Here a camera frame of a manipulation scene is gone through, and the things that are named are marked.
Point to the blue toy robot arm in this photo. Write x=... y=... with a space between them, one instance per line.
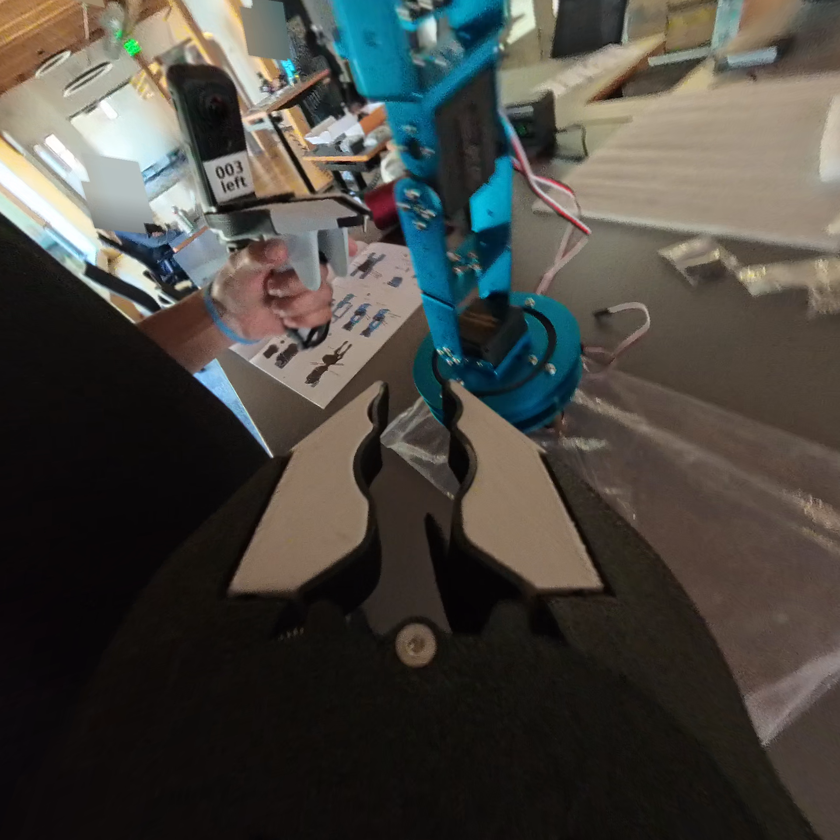
x=420 y=216

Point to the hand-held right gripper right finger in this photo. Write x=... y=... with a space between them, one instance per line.
x=518 y=525

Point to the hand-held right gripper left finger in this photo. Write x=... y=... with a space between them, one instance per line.
x=308 y=525

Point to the green exit sign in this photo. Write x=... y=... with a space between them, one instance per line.
x=132 y=46

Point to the printed instruction booklet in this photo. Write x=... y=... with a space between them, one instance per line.
x=367 y=275

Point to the clear plastic bag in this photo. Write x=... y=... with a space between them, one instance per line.
x=689 y=492

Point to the small parts bag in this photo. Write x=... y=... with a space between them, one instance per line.
x=787 y=279
x=695 y=259

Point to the red metal cylinder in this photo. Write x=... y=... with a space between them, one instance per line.
x=380 y=207

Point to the white foam sheet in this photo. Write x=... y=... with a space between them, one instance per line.
x=709 y=164

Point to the person's left hand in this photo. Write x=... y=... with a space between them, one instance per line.
x=256 y=295

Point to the black box with green display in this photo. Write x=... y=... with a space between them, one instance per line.
x=535 y=121

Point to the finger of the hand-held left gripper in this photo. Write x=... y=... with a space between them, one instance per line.
x=308 y=221

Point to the grey desk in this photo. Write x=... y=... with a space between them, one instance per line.
x=689 y=341

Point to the blue wristband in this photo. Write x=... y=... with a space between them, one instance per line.
x=216 y=325

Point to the person's black shirt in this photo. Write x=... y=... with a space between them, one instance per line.
x=79 y=426

